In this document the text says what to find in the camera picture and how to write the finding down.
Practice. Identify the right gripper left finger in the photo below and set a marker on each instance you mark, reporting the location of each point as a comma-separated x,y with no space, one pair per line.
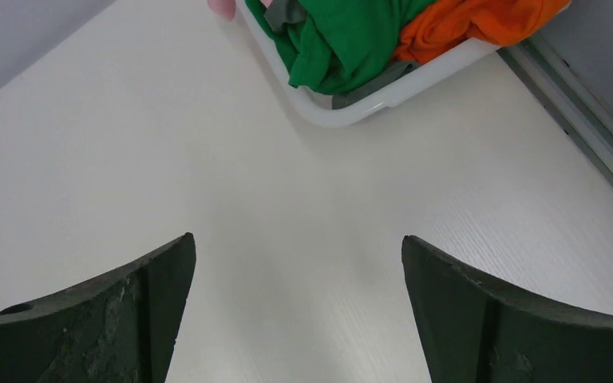
120,326

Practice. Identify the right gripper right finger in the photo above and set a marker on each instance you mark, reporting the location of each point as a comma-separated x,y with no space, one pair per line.
476,327

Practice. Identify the orange t shirt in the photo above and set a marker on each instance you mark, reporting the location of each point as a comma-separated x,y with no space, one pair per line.
446,24

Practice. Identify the green t shirt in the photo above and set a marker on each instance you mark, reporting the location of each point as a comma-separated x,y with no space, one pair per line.
338,42

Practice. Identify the white plastic laundry basket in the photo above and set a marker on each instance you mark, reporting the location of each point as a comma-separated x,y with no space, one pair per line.
305,102

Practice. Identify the pink t shirt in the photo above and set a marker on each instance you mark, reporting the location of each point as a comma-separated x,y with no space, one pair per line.
226,9

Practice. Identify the grey t shirt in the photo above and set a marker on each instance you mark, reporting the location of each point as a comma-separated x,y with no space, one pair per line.
375,84

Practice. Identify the aluminium frame rail right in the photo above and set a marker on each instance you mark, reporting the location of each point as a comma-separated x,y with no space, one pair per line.
570,103

